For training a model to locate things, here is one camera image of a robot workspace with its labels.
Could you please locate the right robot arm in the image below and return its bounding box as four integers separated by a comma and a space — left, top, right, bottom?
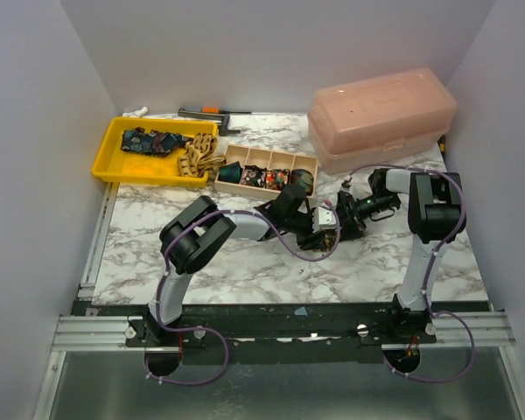
336, 167, 466, 343

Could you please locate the wooden compartment organizer box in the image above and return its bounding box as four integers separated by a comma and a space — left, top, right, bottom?
213, 143, 319, 205

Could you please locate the beige beetle patterned tie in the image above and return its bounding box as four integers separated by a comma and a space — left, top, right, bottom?
177, 133, 227, 178

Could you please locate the black floral rolled tie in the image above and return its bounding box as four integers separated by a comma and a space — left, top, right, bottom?
240, 165, 267, 188

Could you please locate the aluminium rail frame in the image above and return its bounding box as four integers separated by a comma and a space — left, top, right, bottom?
30, 183, 525, 420

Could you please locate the dark green rolled tie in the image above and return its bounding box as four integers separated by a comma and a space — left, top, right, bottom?
218, 161, 243, 184

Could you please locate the yellow plastic tray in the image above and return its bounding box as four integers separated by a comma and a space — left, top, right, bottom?
91, 116, 217, 188

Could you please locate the red floral rolled tie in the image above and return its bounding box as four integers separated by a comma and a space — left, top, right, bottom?
265, 169, 291, 191

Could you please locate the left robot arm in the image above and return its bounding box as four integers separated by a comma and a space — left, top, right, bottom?
146, 186, 334, 346

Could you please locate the green feather rolled tie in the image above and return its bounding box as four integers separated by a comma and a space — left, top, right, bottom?
290, 168, 315, 196

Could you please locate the navy floral patterned tie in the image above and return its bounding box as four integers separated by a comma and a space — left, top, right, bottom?
120, 127, 191, 158

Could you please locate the pink translucent plastic box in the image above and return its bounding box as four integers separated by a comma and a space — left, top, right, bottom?
307, 67, 458, 175

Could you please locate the paisley flamingo patterned tie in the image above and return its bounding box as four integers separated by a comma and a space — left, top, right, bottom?
311, 230, 341, 253

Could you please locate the white plastic piece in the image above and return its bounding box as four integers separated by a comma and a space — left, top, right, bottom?
122, 106, 149, 118

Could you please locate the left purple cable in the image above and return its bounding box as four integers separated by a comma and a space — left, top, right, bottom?
143, 200, 341, 387

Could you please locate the orange handled tool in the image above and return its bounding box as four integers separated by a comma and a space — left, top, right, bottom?
178, 107, 252, 121

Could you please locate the purple cable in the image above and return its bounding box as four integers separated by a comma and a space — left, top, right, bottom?
343, 164, 477, 382
143, 200, 341, 387

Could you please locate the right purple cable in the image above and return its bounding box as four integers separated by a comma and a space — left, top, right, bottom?
343, 164, 477, 382

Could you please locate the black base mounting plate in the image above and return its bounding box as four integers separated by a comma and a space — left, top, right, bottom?
58, 301, 495, 371

